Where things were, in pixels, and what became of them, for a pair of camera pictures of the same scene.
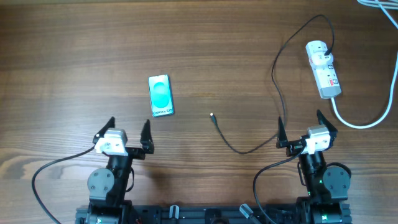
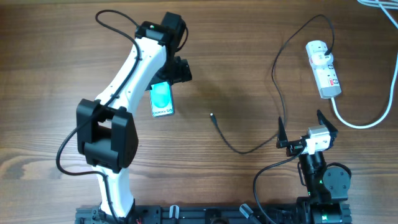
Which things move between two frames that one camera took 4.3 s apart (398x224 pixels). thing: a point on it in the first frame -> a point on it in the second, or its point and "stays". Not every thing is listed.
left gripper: (147, 142) -> (182, 73)
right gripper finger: (323, 121) stays
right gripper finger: (282, 139) stays
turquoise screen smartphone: (161, 95) stays
